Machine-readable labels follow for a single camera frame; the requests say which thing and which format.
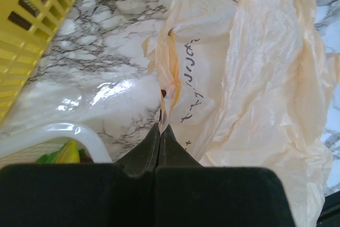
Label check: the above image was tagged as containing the peach plastic grocery bag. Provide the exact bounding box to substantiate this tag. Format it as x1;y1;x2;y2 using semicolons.
143;0;339;226

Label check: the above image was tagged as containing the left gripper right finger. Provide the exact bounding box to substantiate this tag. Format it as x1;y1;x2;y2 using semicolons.
158;125;202;167

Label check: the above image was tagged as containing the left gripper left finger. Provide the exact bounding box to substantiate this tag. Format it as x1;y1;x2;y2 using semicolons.
116;123;160;178

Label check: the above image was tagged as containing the white plastic fruit basket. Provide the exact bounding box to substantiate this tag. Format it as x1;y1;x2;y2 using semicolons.
1;122;112;168

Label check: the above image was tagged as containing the yellow plastic shopping basket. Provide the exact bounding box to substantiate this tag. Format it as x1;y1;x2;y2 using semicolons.
1;0;76;119

